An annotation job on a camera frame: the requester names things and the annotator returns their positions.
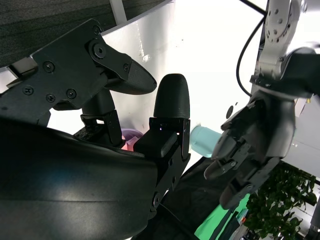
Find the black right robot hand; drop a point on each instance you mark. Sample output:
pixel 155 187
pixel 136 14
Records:
pixel 62 175

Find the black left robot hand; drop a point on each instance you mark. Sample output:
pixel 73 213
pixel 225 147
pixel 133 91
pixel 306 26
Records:
pixel 265 130

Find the pink plush doll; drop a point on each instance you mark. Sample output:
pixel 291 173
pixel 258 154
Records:
pixel 128 147

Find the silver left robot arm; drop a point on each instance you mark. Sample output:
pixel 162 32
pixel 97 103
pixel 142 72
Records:
pixel 277 25

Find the purple plastic plate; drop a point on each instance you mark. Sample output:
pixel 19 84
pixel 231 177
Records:
pixel 131 133

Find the black round table grommet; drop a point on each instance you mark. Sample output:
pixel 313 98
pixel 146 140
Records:
pixel 229 112

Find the teal plastic mug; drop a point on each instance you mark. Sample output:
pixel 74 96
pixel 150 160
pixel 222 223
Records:
pixel 205 140

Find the green leafy plant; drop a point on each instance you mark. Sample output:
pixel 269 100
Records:
pixel 280 200

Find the green cloth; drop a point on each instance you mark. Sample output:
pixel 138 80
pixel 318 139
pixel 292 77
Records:
pixel 212 225

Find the gray mesh fabric panel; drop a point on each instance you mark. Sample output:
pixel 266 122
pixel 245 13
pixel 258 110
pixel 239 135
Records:
pixel 50 20

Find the white frame post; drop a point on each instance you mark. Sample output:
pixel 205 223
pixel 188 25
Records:
pixel 118 10

